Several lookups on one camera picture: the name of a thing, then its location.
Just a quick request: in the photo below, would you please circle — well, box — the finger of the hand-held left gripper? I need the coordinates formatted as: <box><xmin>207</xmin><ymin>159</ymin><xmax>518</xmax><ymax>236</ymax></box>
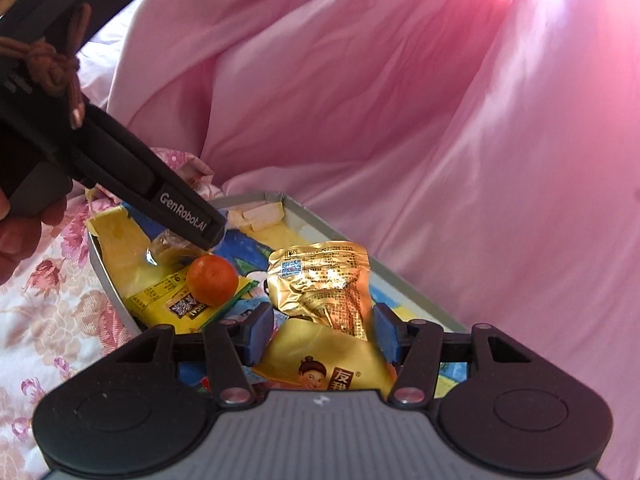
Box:
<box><xmin>72</xmin><ymin>104</ymin><xmax>229</xmax><ymax>252</ymax></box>

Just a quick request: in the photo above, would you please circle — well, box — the grey cartoon print tray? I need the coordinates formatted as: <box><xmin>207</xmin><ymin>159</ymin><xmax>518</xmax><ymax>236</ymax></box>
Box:
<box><xmin>86</xmin><ymin>191</ymin><xmax>475</xmax><ymax>403</ymax></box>

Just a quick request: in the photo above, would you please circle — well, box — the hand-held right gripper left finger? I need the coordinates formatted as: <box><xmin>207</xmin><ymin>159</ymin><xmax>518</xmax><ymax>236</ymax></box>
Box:
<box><xmin>117</xmin><ymin>302</ymin><xmax>275</xmax><ymax>407</ymax></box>

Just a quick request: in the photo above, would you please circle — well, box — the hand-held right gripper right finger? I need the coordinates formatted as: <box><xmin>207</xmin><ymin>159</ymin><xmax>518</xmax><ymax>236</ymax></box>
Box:
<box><xmin>372</xmin><ymin>304</ymin><xmax>531</xmax><ymax>407</ymax></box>

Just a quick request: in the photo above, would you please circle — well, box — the clear plastic candy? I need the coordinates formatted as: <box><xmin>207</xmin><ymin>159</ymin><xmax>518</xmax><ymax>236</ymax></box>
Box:
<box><xmin>146</xmin><ymin>231</ymin><xmax>197</xmax><ymax>267</ymax></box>

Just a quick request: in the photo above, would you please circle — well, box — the brown knotted cord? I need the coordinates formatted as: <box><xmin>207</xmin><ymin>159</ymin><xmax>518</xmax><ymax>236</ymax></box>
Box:
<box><xmin>0</xmin><ymin>2</ymin><xmax>94</xmax><ymax>129</ymax></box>

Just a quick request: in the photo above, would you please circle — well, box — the pink draped cloth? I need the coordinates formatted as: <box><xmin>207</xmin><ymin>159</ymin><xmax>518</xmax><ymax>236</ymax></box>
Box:
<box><xmin>107</xmin><ymin>0</ymin><xmax>640</xmax><ymax>466</ymax></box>

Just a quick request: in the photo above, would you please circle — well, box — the yellow biscuit packet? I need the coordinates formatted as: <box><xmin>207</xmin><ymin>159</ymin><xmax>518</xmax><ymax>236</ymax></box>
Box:
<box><xmin>129</xmin><ymin>267</ymin><xmax>256</xmax><ymax>335</ymax></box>

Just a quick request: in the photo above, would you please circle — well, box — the yellow portrait snack packet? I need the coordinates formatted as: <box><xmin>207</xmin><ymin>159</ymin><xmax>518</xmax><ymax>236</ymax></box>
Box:
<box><xmin>249</xmin><ymin>319</ymin><xmax>402</xmax><ymax>397</ymax></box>

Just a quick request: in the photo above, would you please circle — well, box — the crumpled cream wrapper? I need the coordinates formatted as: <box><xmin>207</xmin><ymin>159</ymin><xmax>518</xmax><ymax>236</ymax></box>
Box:
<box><xmin>226</xmin><ymin>201</ymin><xmax>287</xmax><ymax>232</ymax></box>

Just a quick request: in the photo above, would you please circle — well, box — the floral bedsheet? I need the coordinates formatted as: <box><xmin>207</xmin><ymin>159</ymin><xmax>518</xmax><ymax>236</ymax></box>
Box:
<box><xmin>0</xmin><ymin>187</ymin><xmax>146</xmax><ymax>480</ymax></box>

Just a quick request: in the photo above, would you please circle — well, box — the orange mandarin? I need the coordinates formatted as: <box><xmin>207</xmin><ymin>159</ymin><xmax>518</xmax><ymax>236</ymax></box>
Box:
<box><xmin>186</xmin><ymin>254</ymin><xmax>239</xmax><ymax>307</ymax></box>

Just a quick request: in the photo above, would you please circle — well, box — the golden foil snack packet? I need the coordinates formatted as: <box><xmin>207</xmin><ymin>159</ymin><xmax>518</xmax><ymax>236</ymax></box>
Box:
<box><xmin>266</xmin><ymin>240</ymin><xmax>375</xmax><ymax>343</ymax></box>

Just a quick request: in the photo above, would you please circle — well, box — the person's left hand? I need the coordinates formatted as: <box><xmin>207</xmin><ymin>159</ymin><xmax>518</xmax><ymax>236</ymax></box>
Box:
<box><xmin>0</xmin><ymin>192</ymin><xmax>69</xmax><ymax>287</ymax></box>

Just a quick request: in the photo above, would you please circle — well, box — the pale pink quilt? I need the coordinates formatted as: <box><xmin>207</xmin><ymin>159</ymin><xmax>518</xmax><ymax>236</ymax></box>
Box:
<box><xmin>75</xmin><ymin>7</ymin><xmax>151</xmax><ymax>107</ymax></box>

